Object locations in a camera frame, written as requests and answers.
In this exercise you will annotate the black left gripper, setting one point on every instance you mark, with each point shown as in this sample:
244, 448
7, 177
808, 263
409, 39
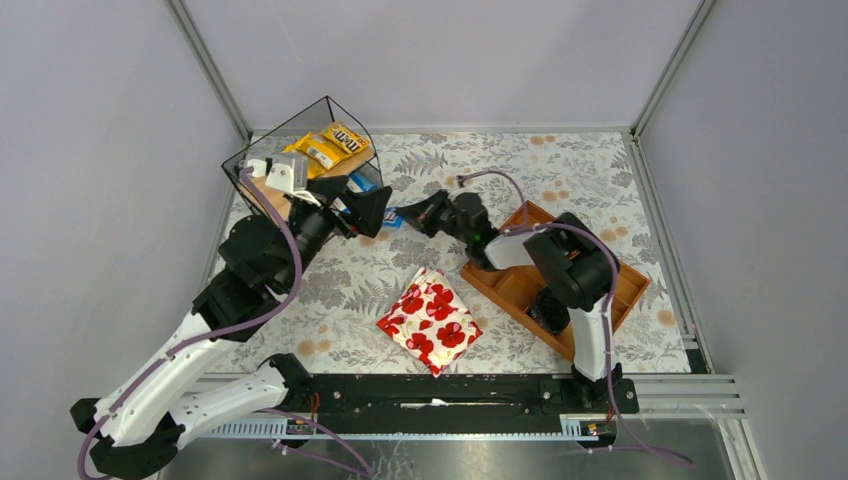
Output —
342, 206

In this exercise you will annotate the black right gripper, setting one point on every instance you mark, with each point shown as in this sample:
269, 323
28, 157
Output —
442, 216

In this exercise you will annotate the blue white candy bar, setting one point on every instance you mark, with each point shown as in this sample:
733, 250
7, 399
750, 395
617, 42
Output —
359, 182
340, 206

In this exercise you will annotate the blue m&m candy bag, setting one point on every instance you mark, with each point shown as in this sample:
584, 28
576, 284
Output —
391, 219

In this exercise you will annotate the yellow candy bar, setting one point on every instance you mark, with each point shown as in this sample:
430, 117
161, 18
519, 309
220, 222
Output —
322, 150
304, 162

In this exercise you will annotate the yellow m&m candy bag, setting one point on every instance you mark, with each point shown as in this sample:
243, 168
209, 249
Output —
345, 138

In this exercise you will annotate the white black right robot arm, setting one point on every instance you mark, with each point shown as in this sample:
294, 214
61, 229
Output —
551, 274

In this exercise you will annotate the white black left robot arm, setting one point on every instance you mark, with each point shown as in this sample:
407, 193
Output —
139, 428

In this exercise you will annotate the floral patterned table mat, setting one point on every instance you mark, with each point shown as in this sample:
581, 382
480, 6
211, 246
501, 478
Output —
351, 284

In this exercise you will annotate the red poppy folded cloth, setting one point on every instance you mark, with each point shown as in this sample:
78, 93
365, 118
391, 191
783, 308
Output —
431, 322

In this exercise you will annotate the brown wooden divided tray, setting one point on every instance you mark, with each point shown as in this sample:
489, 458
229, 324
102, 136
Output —
629, 285

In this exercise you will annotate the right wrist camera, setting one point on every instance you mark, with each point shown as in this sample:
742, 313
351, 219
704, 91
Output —
462, 191

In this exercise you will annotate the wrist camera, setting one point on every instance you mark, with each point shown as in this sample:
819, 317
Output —
279, 180
462, 191

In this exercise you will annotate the black wire wooden shelf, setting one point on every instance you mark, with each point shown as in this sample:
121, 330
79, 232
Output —
313, 118

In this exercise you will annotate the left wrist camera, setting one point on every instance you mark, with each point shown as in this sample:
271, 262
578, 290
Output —
279, 180

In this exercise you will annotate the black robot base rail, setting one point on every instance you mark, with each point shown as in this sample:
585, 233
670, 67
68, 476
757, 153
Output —
489, 404

